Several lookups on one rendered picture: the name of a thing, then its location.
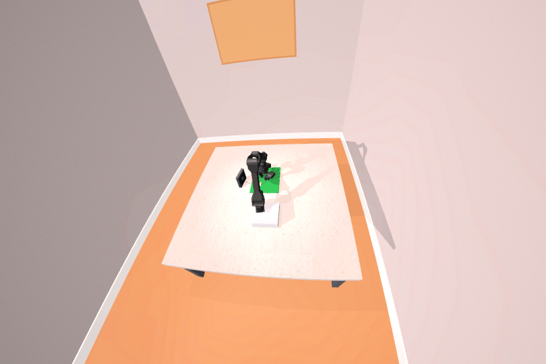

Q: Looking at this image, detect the green circuit board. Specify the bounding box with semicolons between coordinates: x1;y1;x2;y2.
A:
249;167;281;194

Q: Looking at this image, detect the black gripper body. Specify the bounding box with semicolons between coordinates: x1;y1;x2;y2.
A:
258;166;275;179

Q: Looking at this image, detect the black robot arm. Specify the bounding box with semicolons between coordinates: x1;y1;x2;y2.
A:
246;151;271;213

